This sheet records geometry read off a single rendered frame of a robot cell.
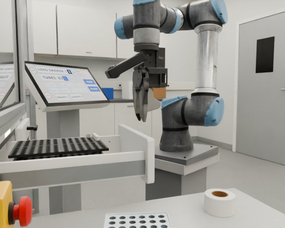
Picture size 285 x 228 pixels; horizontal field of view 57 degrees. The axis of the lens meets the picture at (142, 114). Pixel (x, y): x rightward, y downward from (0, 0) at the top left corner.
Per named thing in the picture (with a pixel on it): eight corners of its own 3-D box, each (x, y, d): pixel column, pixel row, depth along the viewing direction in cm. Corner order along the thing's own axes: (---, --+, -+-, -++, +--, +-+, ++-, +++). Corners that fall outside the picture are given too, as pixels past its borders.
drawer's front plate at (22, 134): (30, 144, 110) (29, 117, 109) (24, 162, 82) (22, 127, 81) (26, 144, 109) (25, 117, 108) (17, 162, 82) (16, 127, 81)
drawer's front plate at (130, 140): (123, 155, 90) (122, 123, 89) (154, 183, 63) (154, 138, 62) (118, 156, 90) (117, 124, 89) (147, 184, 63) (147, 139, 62)
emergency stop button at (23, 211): (33, 217, 39) (32, 191, 38) (31, 231, 35) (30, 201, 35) (11, 220, 38) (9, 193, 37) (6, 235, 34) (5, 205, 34)
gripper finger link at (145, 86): (149, 103, 71) (148, 71, 71) (144, 103, 70) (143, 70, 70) (144, 105, 75) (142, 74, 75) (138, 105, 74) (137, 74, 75)
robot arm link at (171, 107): (169, 123, 126) (168, 95, 124) (196, 124, 118) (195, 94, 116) (156, 127, 116) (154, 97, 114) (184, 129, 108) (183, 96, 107)
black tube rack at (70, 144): (97, 156, 82) (97, 136, 81) (109, 173, 65) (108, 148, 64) (18, 163, 74) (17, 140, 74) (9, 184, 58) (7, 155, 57)
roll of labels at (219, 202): (223, 202, 66) (223, 187, 66) (241, 215, 60) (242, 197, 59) (198, 206, 64) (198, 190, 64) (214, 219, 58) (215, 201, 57)
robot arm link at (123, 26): (173, 7, 125) (108, 12, 88) (195, 2, 119) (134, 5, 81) (177, 32, 129) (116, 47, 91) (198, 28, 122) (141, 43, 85)
